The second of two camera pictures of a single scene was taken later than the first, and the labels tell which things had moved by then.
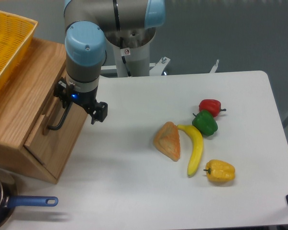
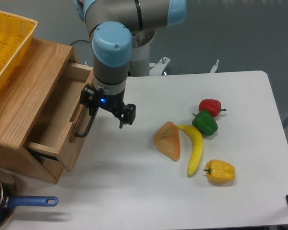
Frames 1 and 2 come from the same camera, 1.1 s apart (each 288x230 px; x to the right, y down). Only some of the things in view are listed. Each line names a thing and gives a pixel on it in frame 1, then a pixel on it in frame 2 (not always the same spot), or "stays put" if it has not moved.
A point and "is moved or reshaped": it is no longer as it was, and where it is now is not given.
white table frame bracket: (158, 67) stays put
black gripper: (87, 100) -> (91, 97)
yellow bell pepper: (220, 171) stays put
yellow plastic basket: (10, 36) stays put
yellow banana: (198, 148) stays put
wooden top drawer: (54, 136) is moved or reshaped
